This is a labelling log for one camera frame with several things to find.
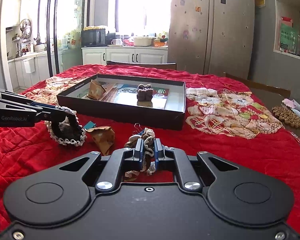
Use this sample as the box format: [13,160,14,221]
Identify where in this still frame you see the black microwave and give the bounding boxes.
[81,28,107,48]

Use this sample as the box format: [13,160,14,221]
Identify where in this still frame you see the blue binder clip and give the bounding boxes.
[83,121,97,132]

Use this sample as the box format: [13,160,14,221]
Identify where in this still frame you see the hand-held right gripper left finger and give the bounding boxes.
[55,138,144,192]

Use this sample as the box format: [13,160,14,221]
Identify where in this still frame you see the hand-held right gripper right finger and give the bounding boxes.
[154,139,240,192]

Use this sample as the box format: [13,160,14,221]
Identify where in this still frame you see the beige lace-trimmed scrunchie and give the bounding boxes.
[124,127,157,181]

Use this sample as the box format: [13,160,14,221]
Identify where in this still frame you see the white plastic basin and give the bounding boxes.
[133,37,153,47]

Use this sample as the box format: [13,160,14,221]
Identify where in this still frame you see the brown knitted hair accessory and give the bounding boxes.
[136,83,154,102]

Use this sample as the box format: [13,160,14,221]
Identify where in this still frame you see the green sign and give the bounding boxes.
[280,22,297,52]

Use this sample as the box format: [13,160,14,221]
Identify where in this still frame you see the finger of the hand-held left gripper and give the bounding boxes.
[0,91,65,112]
[32,109,77,126]

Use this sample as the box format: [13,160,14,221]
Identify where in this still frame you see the pot lid rack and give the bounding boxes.
[19,17,33,40]

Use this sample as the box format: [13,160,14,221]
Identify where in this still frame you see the white kitchen cabinet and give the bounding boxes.
[81,46,169,66]

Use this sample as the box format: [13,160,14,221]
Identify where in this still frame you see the orange container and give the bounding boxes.
[153,39,169,48]

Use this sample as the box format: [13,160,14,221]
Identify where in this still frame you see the beige refrigerator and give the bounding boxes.
[167,0,256,78]

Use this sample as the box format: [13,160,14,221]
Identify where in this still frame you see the white wall shelf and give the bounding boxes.
[272,0,300,63]

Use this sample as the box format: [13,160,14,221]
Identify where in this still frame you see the black lace-trimmed scrunchie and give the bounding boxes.
[45,106,88,147]

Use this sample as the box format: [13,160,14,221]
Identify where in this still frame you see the wooden bead mat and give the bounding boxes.
[272,105,300,129]

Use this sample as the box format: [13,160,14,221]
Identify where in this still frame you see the pink cloth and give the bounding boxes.
[282,98,300,111]

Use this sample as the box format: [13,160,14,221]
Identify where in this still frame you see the black sliding door frame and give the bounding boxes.
[46,0,65,77]

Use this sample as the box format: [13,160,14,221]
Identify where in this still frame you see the red printed blanket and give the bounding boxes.
[0,64,300,233]

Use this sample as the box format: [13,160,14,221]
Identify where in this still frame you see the printed book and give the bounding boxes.
[77,81,171,110]

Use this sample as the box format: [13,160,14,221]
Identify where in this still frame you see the black shallow cardboard box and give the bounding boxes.
[56,74,186,131]

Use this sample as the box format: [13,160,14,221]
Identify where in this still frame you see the white hanging bin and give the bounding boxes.
[22,57,36,74]

